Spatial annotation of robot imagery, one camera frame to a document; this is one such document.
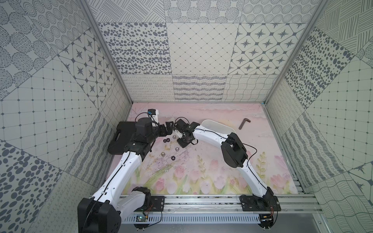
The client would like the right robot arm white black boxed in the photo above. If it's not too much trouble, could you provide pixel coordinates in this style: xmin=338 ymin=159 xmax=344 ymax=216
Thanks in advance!
xmin=174 ymin=118 xmax=275 ymax=207

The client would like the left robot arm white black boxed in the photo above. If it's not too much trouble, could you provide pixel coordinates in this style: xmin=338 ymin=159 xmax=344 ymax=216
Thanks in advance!
xmin=77 ymin=117 xmax=174 ymax=233

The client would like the black plastic tool case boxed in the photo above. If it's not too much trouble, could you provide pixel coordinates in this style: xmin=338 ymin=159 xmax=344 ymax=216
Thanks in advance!
xmin=107 ymin=121 xmax=136 ymax=155

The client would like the aluminium mounting rail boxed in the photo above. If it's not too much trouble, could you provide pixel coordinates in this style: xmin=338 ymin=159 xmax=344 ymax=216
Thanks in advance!
xmin=163 ymin=194 xmax=322 ymax=214

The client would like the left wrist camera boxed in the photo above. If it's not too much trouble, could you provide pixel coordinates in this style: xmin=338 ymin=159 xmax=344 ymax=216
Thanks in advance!
xmin=147 ymin=109 xmax=159 ymax=123

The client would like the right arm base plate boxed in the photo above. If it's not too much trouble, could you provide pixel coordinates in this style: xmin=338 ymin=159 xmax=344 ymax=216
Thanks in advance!
xmin=239 ymin=195 xmax=281 ymax=212

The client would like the white storage box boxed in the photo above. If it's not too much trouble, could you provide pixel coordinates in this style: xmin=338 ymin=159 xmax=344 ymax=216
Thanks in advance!
xmin=201 ymin=119 xmax=236 ymax=135

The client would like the dark hex allen key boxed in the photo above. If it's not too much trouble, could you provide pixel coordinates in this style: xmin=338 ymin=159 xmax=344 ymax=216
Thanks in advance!
xmin=239 ymin=118 xmax=251 ymax=130

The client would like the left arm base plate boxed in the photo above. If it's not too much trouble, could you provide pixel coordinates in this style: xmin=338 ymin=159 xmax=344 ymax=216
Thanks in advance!
xmin=135 ymin=196 xmax=165 ymax=213

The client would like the white slotted cable duct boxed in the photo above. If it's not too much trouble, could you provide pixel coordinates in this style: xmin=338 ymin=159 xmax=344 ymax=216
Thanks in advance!
xmin=121 ymin=214 xmax=261 ymax=224

